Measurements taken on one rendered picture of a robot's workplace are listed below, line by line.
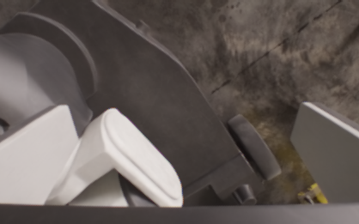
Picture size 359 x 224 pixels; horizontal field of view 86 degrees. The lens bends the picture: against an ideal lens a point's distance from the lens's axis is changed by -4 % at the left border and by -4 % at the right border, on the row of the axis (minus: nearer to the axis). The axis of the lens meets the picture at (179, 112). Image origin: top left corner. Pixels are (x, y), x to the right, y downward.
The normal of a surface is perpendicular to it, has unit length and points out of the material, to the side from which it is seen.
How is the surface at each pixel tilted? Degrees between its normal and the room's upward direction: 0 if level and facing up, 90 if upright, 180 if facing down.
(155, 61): 0
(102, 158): 0
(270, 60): 0
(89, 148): 58
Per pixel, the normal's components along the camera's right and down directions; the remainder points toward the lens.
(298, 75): 0.16, 0.43
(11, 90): 0.74, -0.23
